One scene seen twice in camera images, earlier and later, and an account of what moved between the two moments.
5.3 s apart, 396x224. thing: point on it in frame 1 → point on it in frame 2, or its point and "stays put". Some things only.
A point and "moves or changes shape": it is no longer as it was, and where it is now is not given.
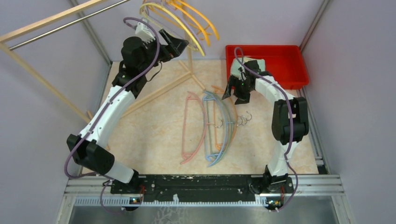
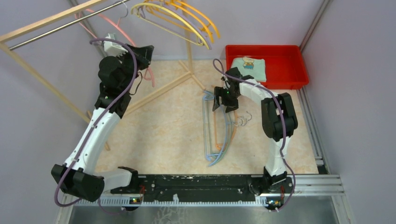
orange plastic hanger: (187, 14) → (180, 9)
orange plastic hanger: (202, 14) stays put
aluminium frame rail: (313, 185) stays put
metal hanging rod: (66, 25) stays put
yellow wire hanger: (175, 16) moves or changes shape
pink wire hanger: (187, 100) → (125, 31)
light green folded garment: (236, 65) stays put
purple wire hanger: (187, 22) → (172, 10)
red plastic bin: (285, 63) stays put
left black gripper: (174, 46) → (143, 54)
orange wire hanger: (220, 91) stays put
